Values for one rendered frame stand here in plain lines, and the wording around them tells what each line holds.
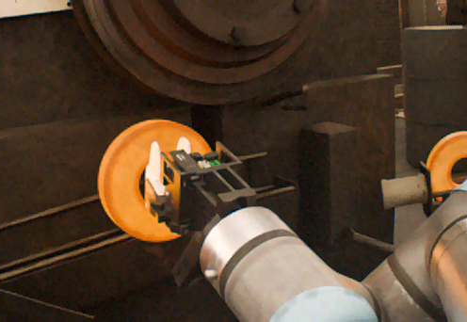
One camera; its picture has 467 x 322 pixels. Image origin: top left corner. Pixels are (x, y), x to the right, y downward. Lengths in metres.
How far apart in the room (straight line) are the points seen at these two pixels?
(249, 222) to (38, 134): 0.50
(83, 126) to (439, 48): 2.82
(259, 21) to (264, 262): 0.47
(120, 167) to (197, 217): 0.13
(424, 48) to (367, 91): 2.33
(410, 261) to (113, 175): 0.36
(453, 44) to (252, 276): 3.12
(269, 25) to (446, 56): 2.71
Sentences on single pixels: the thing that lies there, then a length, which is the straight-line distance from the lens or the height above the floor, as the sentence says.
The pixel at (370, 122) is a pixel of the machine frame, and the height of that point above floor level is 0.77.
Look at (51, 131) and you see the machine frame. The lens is 0.94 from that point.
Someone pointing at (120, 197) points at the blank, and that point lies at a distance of 0.70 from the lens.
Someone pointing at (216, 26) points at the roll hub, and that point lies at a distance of 0.83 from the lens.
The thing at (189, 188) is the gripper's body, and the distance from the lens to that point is 0.58.
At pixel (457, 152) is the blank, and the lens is 1.13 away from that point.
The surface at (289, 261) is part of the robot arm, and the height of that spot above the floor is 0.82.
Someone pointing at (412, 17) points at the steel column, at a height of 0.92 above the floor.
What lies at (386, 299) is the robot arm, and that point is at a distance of 0.54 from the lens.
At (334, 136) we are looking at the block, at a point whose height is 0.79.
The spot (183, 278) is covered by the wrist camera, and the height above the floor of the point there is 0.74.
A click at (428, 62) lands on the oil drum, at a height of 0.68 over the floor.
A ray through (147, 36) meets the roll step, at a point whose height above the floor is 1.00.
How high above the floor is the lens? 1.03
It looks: 12 degrees down
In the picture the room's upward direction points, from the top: 5 degrees counter-clockwise
